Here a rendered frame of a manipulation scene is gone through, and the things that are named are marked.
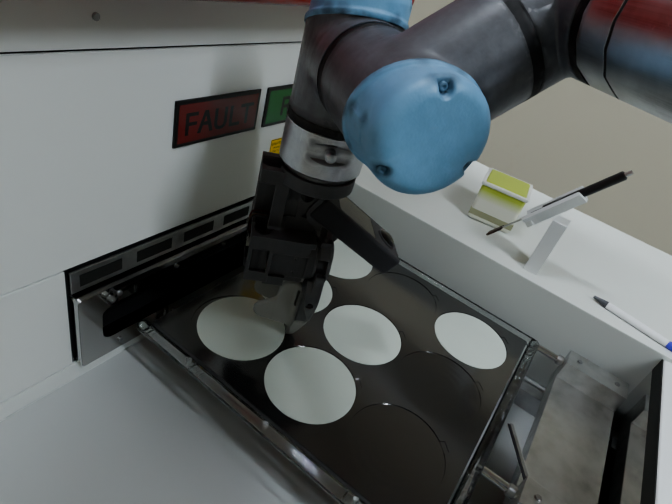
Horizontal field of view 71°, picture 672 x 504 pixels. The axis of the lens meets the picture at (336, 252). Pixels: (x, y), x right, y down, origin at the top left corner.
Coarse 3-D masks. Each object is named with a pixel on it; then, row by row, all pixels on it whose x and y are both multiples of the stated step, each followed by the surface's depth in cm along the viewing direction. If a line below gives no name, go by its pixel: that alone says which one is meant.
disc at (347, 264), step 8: (336, 240) 73; (336, 248) 72; (344, 248) 72; (336, 256) 70; (344, 256) 70; (352, 256) 71; (360, 256) 72; (336, 264) 68; (344, 264) 69; (352, 264) 69; (360, 264) 70; (368, 264) 70; (336, 272) 67; (344, 272) 67; (352, 272) 68; (360, 272) 68; (368, 272) 69
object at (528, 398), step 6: (510, 378) 66; (522, 384) 66; (528, 384) 66; (504, 390) 66; (522, 390) 65; (528, 390) 65; (534, 390) 65; (516, 396) 66; (522, 396) 65; (528, 396) 65; (534, 396) 64; (540, 396) 65; (516, 402) 66; (522, 402) 66; (528, 402) 65; (534, 402) 64; (540, 402) 64; (522, 408) 66; (528, 408) 65; (534, 408) 65; (534, 414) 65
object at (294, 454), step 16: (144, 320) 51; (160, 336) 50; (176, 352) 48; (192, 368) 48; (208, 384) 47; (224, 400) 46; (240, 400) 46; (240, 416) 45; (256, 416) 45; (272, 432) 44; (288, 448) 43; (304, 464) 42; (320, 480) 42; (336, 480) 42; (336, 496) 41; (352, 496) 41
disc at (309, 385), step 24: (288, 360) 52; (312, 360) 53; (336, 360) 54; (264, 384) 48; (288, 384) 49; (312, 384) 50; (336, 384) 51; (288, 408) 47; (312, 408) 48; (336, 408) 48
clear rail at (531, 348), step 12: (528, 348) 64; (528, 360) 62; (516, 372) 60; (516, 384) 58; (504, 396) 56; (504, 408) 54; (492, 420) 52; (504, 420) 53; (492, 432) 51; (480, 444) 49; (492, 444) 50; (480, 456) 48; (468, 468) 47; (480, 468) 47; (468, 480) 45; (456, 492) 44; (468, 492) 44
